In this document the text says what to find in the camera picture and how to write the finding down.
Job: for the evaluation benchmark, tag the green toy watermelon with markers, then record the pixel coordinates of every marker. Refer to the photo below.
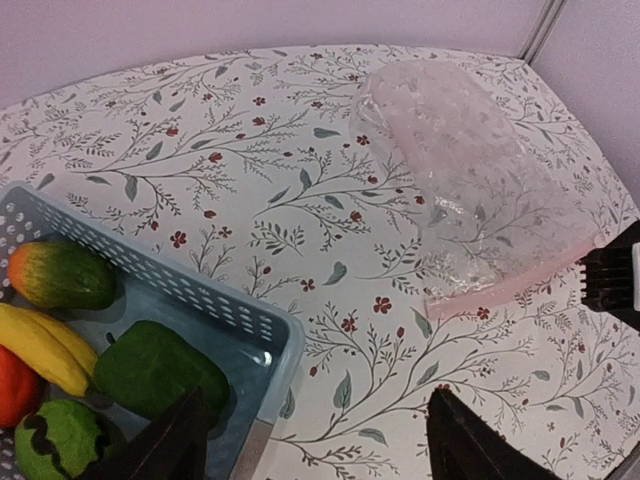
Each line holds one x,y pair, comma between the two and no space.
61,440

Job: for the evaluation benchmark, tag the right aluminium frame post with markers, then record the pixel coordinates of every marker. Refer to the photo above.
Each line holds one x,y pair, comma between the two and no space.
542,28

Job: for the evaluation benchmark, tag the clear zip top bag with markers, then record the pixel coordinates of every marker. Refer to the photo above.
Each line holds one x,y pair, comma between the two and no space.
493,220

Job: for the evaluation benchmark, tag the orange toy fruit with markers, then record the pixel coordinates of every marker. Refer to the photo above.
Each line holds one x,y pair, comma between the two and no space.
21,392

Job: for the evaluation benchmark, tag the light blue plastic basket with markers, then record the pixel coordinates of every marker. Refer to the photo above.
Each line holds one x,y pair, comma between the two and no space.
257,346

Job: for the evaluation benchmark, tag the green orange toy mango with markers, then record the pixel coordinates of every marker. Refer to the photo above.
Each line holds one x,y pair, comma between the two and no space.
62,275

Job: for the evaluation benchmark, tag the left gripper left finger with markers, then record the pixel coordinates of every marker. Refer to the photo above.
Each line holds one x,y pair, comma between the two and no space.
173,446

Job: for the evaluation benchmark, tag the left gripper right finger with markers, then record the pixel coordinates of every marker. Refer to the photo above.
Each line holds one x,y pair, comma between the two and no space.
462,446

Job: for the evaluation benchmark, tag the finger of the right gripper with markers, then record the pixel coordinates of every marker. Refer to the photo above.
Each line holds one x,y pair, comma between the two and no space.
610,278

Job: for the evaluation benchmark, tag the yellow toy banana bunch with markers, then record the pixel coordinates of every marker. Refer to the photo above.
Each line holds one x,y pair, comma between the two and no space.
54,351

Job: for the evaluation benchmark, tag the green toy bell pepper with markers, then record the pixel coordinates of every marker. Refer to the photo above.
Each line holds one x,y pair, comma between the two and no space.
150,367

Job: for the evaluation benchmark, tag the floral table cloth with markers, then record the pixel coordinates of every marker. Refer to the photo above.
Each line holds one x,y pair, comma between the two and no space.
241,166

